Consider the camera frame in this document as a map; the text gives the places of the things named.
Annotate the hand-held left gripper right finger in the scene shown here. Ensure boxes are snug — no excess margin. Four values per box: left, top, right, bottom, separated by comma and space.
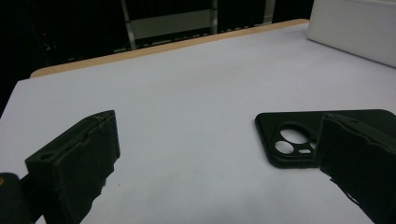
314, 112, 396, 224

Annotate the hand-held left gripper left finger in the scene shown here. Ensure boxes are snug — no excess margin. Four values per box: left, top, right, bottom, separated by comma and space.
20, 109, 121, 224

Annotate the black phone case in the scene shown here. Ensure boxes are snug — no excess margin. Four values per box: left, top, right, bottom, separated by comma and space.
254, 108, 396, 170

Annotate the white plastic bin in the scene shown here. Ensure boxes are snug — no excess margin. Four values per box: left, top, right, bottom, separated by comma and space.
306, 0, 396, 69

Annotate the white metal stand frame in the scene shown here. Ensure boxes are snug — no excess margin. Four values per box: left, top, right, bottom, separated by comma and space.
120, 0, 276, 50

